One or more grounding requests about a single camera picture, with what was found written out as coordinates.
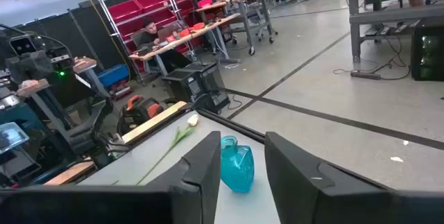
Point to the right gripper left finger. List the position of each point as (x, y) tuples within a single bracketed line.
[(104, 206)]

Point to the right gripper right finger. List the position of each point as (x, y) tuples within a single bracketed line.
[(347, 203)]

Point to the cream artificial tulip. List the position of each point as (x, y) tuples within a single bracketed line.
[(193, 120)]

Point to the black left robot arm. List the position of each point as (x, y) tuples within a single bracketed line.
[(83, 137)]

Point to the blue glass vase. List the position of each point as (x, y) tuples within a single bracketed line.
[(237, 168)]

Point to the wooden-top grey stand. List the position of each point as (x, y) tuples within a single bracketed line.
[(33, 87), (84, 65)]

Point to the blue storage bin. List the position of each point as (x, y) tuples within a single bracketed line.
[(112, 75)]

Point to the long wooden desk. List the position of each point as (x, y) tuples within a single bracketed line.
[(145, 55)]

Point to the shelf rack with red bins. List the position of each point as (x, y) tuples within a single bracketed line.
[(138, 19)]

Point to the orange and black vacuum cleaner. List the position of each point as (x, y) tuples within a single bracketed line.
[(138, 113)]

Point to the person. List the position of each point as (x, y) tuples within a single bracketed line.
[(149, 38)]

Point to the wooden table side board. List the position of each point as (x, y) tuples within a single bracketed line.
[(152, 123)]

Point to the black computer tower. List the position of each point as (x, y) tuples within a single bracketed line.
[(215, 92), (180, 85)]

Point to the black power strip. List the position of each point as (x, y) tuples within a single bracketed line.
[(364, 75)]

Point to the grey wooden-top workbench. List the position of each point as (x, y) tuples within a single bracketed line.
[(381, 17)]

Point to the wooden-top rolling workbench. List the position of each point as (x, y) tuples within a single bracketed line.
[(247, 26)]

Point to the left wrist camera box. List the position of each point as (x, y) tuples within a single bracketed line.
[(22, 46)]

